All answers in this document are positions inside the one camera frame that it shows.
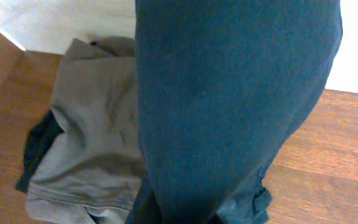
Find navy blue shorts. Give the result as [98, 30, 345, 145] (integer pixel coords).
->
[127, 0, 342, 223]

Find grey folded shorts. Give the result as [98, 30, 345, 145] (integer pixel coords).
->
[26, 37, 147, 223]

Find black folded garment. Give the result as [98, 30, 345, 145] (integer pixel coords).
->
[15, 110, 64, 194]

